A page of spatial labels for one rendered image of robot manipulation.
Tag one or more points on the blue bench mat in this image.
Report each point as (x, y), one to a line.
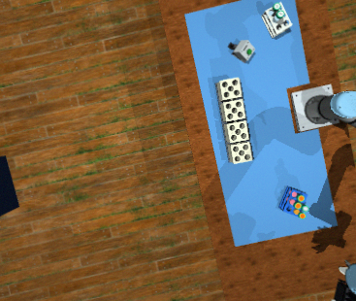
(253, 189)

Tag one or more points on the white bucket adapter with holes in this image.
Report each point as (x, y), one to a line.
(229, 114)
(238, 129)
(223, 90)
(239, 152)

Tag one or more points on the blue tube rack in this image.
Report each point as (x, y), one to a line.
(283, 206)

